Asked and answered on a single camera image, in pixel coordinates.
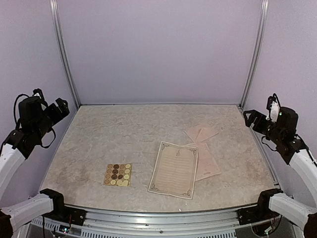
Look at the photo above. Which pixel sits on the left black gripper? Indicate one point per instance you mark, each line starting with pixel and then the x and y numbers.
pixel 59 116

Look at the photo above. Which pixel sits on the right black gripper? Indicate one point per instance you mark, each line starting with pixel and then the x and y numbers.
pixel 255 114

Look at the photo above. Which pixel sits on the pink envelope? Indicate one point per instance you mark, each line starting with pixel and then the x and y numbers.
pixel 200 134

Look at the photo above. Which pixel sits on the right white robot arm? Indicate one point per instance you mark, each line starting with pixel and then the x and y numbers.
pixel 281 131

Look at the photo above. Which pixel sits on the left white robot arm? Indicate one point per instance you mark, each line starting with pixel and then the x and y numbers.
pixel 33 118

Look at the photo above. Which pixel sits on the wax seal sticker sheet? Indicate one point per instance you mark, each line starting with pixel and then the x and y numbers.
pixel 118 175

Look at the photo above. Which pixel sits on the pink printed card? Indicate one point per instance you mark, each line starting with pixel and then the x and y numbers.
pixel 207 166

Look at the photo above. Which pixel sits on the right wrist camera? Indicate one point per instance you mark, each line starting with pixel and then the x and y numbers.
pixel 273 107

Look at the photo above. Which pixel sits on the left aluminium frame post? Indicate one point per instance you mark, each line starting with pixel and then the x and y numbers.
pixel 63 53

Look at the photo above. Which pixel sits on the aluminium frame post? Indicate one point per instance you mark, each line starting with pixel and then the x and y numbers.
pixel 256 53
pixel 63 53

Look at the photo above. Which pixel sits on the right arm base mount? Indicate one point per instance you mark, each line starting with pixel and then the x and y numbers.
pixel 254 214

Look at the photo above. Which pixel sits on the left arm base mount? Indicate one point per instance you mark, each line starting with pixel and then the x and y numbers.
pixel 70 215

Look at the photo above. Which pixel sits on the right aluminium frame post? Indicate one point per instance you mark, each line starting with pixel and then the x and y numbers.
pixel 256 53

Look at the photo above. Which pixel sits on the front aluminium rail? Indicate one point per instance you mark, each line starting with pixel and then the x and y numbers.
pixel 100 223

